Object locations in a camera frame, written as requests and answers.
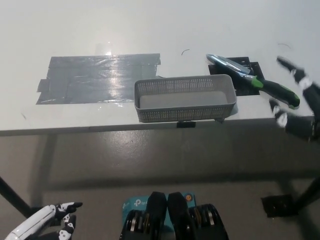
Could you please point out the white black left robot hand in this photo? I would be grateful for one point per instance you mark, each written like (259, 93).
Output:
(37, 220)

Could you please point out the black tape patch on table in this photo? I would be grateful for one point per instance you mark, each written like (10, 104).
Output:
(243, 89)

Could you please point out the grey perforated plastic basket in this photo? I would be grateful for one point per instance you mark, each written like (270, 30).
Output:
(175, 115)

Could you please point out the grey duct tape patch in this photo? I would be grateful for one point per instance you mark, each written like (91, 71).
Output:
(87, 80)

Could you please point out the black table leg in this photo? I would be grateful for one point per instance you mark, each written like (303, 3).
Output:
(15, 197)
(308, 193)

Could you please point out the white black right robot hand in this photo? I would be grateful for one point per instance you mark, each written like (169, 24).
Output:
(300, 125)

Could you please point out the teal tp-link box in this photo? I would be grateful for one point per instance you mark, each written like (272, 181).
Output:
(135, 203)

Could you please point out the small black tape strip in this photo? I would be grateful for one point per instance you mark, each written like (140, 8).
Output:
(186, 124)

